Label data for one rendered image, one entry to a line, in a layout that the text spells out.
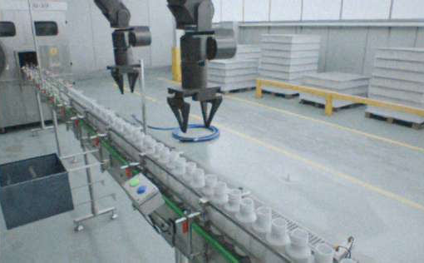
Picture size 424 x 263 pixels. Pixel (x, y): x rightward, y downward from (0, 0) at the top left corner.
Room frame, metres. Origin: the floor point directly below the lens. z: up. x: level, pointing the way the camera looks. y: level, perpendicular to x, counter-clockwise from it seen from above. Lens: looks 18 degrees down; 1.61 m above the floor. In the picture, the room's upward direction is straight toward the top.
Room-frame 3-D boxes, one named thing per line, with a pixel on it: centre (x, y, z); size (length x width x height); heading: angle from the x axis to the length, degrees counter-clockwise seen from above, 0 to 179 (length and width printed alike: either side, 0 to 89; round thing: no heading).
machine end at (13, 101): (5.59, 3.48, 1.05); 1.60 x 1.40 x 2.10; 36
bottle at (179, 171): (1.00, 0.12, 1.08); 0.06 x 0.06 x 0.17
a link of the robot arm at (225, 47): (0.68, 0.01, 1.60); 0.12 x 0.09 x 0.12; 128
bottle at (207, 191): (0.86, 0.01, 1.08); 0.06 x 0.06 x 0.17
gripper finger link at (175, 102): (0.64, 0.05, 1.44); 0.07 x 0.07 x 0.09; 37
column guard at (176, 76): (10.12, 1.11, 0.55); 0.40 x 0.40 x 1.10; 36
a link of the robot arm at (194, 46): (0.65, 0.03, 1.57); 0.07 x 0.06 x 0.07; 128
